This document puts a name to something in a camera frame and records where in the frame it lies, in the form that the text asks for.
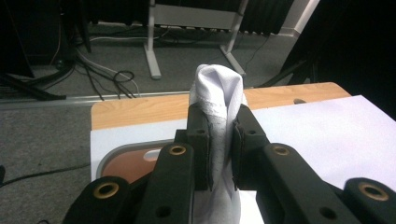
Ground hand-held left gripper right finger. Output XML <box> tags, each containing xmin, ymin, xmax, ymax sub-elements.
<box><xmin>231</xmin><ymin>104</ymin><xmax>271</xmax><ymax>191</ymax></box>

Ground long black cable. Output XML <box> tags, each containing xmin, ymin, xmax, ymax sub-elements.
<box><xmin>0</xmin><ymin>162</ymin><xmax>92</xmax><ymax>189</ymax></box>

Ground dark curtain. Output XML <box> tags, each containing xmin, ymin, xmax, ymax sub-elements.
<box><xmin>83</xmin><ymin>0</ymin><xmax>295</xmax><ymax>35</ymax></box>

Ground white table sheet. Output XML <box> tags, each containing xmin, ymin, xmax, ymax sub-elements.
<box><xmin>90</xmin><ymin>94</ymin><xmax>396</xmax><ymax>224</ymax></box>

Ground white cable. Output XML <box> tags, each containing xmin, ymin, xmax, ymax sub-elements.
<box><xmin>76</xmin><ymin>35</ymin><xmax>142</xmax><ymax>98</ymax></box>

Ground white-framed desk with wooden top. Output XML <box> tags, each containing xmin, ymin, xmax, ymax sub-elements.
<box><xmin>143</xmin><ymin>0</ymin><xmax>250</xmax><ymax>80</ymax></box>

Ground black stand legs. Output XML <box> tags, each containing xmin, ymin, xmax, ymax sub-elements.
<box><xmin>0</xmin><ymin>60</ymin><xmax>78</xmax><ymax>102</ymax></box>

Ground metal floor rail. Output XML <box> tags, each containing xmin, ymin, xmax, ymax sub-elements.
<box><xmin>0</xmin><ymin>91</ymin><xmax>191</xmax><ymax>112</ymax></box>

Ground pink bin with grey rim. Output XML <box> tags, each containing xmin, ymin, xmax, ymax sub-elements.
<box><xmin>95</xmin><ymin>139</ymin><xmax>176</xmax><ymax>185</ymax></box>

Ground thin black cable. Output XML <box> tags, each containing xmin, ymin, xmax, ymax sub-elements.
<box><xmin>243</xmin><ymin>35</ymin><xmax>273</xmax><ymax>73</ymax></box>

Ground white garment with black trim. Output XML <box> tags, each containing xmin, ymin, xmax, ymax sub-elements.
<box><xmin>188</xmin><ymin>63</ymin><xmax>249</xmax><ymax>224</ymax></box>

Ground coiled black cable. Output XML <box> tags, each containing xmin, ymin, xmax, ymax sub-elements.
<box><xmin>112</xmin><ymin>70</ymin><xmax>137</xmax><ymax>99</ymax></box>

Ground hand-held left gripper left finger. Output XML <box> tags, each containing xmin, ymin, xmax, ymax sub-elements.
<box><xmin>174</xmin><ymin>102</ymin><xmax>217</xmax><ymax>192</ymax></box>

